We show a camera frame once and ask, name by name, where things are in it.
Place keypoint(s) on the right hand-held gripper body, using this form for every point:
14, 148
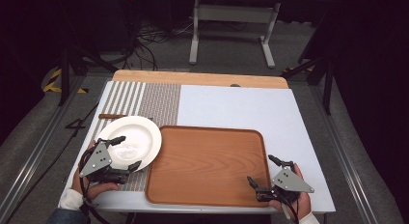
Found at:
291, 182

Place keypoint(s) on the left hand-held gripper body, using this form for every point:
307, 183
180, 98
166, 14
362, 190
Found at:
96, 161

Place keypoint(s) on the white round plate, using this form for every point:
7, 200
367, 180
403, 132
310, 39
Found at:
141, 137

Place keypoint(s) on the person's right hand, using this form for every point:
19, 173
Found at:
302, 204

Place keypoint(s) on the person's left hand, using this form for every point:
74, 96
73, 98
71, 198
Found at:
96, 189

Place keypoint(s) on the black tape floor marking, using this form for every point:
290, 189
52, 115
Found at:
76, 126

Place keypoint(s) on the wooden tray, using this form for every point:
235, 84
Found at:
205, 166

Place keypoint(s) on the striped woven placemat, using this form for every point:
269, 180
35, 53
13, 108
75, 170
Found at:
157, 101

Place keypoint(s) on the black tripod stand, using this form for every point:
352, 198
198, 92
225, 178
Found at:
66, 72
326, 76

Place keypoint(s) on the yellow black hazard tape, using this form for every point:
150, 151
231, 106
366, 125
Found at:
53, 80

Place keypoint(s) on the metal floor rail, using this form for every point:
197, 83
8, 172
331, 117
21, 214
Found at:
347, 156
35, 153

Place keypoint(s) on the white metal table frame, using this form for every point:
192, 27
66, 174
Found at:
233, 14

